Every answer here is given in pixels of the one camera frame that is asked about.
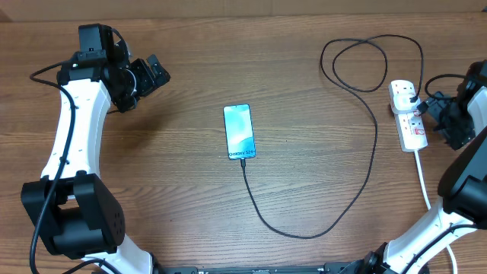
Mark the white charger plug adapter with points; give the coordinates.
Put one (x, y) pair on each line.
(403, 103)

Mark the smartphone with blue screen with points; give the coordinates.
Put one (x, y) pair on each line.
(239, 132)

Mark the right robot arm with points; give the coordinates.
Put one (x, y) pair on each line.
(461, 205)

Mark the white power strip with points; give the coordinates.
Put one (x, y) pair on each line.
(410, 128)

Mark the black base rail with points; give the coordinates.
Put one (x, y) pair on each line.
(262, 269)

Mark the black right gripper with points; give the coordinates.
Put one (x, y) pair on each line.
(436, 108)

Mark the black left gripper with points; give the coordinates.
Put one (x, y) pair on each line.
(149, 82)

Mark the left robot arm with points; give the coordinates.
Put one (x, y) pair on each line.
(73, 212)

